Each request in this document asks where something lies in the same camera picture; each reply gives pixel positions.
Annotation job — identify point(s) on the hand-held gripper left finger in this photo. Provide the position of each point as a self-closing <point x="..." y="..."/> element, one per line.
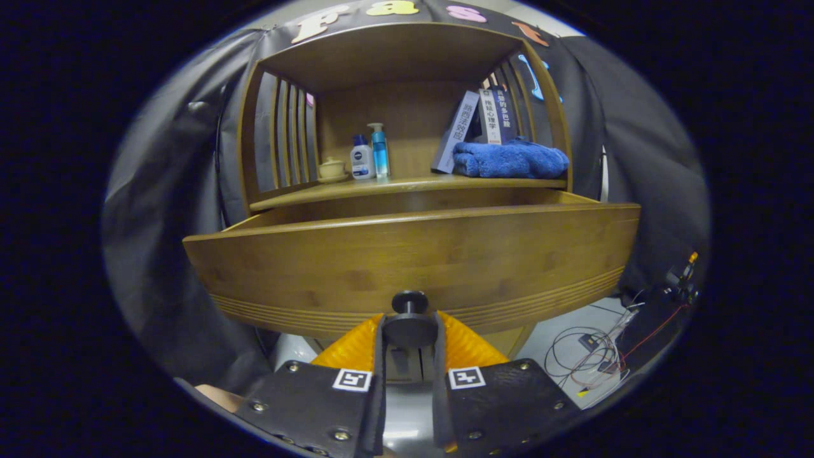
<point x="379" y="413"/>

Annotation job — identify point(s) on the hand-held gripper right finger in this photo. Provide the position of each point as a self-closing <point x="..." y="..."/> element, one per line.
<point x="441" y="413"/>

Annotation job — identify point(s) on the wooden cabinet door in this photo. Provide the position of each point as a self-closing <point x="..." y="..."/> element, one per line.
<point x="512" y="340"/>

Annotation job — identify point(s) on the wooden countertop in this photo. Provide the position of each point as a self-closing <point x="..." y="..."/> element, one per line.
<point x="407" y="186"/>

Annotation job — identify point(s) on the wooden cabinet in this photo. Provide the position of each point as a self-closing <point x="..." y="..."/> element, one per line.
<point x="407" y="57"/>

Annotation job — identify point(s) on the person's leg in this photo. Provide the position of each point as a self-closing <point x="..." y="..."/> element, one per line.
<point x="219" y="397"/>

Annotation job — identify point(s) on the cream lidded teacup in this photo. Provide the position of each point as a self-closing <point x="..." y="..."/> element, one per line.
<point x="331" y="169"/>

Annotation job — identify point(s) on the white bottle with blue cap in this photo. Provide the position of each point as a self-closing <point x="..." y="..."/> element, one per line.
<point x="362" y="162"/>

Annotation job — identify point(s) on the blue pump bottle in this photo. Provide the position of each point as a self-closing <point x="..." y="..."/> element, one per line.
<point x="380" y="156"/>

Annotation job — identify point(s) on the folded blue towel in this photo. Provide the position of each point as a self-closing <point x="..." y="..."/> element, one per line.
<point x="509" y="160"/>

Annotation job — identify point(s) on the black and orange device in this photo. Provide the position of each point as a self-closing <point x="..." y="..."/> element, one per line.
<point x="680" y="280"/>

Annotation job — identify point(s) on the grey leaning book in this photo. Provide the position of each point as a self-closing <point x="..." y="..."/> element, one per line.
<point x="459" y="127"/>

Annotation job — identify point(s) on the white spine book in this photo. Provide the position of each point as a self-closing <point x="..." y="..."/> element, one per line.
<point x="489" y="117"/>

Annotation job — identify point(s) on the black backdrop cloth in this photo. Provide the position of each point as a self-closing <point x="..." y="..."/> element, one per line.
<point x="172" y="191"/>

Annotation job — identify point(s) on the dark blue book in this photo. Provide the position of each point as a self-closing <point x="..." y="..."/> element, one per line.
<point x="507" y="114"/>

